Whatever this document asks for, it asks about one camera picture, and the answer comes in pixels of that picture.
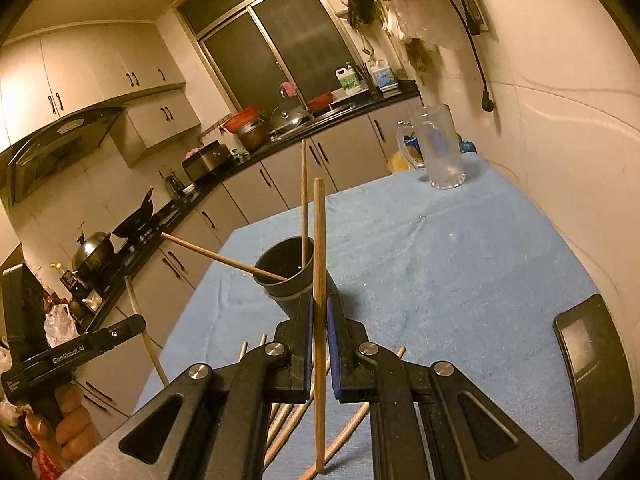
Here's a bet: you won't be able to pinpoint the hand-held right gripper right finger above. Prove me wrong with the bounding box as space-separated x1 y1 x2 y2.
326 292 576 480

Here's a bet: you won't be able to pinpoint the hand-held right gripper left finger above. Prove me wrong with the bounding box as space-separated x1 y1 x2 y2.
60 292 315 480

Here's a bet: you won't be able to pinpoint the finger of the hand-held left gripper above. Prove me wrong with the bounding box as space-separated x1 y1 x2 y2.
97 315 147 348

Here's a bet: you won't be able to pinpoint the black chopstick holder cup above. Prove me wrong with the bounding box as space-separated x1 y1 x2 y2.
254 236 338 321

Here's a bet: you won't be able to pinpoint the person's left forearm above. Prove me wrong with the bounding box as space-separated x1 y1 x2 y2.
30 447 68 478

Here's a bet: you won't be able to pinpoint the person's left hand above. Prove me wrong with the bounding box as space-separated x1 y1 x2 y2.
22 384 97 463

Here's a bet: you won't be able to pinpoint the white plastic bag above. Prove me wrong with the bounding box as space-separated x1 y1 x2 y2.
44 305 80 348

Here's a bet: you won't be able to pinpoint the cooking oil bottles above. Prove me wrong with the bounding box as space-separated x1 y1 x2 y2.
50 262 73 291

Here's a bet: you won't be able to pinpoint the steel pot with lid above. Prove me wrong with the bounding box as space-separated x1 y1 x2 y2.
71 225 115 281

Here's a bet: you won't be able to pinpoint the black wok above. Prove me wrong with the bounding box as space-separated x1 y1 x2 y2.
112 187 157 241

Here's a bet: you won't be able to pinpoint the blue tablecloth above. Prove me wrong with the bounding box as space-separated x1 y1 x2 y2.
132 152 621 480

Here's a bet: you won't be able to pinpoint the black kitchen countertop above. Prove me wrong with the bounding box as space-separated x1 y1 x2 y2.
65 80 421 336

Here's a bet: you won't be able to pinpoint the white base cabinets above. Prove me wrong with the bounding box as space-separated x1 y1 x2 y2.
70 110 426 441

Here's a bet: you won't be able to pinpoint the black range hood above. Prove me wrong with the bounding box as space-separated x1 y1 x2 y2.
0 106 126 206

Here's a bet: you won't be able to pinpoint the yellow food bag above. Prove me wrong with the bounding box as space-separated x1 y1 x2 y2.
387 147 426 176

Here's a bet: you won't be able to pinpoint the brown cooking pot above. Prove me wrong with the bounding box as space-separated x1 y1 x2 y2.
236 120 271 152

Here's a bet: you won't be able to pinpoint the glass pot lid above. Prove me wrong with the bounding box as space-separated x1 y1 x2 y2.
270 105 307 133

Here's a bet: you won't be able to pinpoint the clear glass mug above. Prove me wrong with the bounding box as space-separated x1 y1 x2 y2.
396 103 467 191

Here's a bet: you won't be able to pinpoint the steel kitchen sink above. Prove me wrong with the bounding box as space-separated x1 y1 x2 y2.
270 102 356 141

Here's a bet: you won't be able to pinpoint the red basin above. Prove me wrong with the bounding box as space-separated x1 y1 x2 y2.
222 106 263 133

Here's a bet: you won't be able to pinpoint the blue plastic bag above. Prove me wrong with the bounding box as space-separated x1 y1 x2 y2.
402 132 476 156

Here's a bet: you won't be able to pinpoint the white jug green label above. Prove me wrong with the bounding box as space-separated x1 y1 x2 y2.
335 62 365 95

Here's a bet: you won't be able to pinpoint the black smartphone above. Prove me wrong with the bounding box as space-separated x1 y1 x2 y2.
552 293 636 463

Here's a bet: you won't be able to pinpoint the white jug blue label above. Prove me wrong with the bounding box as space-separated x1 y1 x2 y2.
367 59 398 92

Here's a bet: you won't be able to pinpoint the dark sliding window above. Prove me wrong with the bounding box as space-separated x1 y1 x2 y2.
175 0 368 121

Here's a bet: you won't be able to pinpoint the hanging plastic bags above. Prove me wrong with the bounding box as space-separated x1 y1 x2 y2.
330 0 471 51

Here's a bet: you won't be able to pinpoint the white wall cabinets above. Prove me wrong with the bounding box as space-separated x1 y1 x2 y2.
0 22 203 168

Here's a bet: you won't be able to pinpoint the black cable with plug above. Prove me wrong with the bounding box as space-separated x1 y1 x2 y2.
430 0 496 113

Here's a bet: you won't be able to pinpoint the wall socket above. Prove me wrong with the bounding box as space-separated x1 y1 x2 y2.
465 0 491 33

